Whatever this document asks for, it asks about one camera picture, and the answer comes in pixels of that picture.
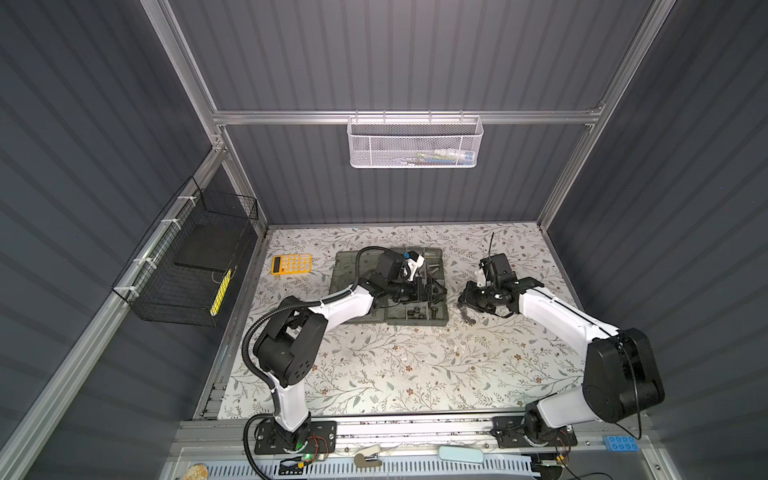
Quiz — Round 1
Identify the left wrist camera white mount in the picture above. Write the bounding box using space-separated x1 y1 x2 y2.
402 251 425 282

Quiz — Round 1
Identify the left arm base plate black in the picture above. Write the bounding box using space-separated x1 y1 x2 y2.
252 419 338 455

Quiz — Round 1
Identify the black wire mesh basket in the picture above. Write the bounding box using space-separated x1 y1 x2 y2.
113 181 259 327

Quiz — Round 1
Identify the light blue oval object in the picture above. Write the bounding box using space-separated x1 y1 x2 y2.
438 445 484 465

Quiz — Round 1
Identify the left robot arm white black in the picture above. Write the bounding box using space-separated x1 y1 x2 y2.
241 246 447 434

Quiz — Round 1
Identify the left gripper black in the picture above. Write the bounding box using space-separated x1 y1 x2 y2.
384 276 445 302

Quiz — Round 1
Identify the pile of screws and nuts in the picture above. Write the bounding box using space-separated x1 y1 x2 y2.
458 305 476 326

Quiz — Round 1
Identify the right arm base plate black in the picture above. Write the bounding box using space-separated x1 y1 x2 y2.
490 414 578 448

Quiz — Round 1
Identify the floral patterned table mat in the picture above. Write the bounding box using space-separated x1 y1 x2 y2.
248 223 584 416

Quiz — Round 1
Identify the white wire mesh basket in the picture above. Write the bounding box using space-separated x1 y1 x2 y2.
346 115 484 169

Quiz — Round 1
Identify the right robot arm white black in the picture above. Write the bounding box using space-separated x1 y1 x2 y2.
459 254 665 445

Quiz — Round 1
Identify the yellow calculator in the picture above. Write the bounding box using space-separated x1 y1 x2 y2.
270 253 313 276

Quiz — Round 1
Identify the blue lego brick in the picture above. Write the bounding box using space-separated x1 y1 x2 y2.
603 435 639 453

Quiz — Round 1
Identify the clear green compartment organizer box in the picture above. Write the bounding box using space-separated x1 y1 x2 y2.
330 246 449 327

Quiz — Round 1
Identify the beige tape dispenser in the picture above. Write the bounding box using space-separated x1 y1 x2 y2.
353 445 383 469

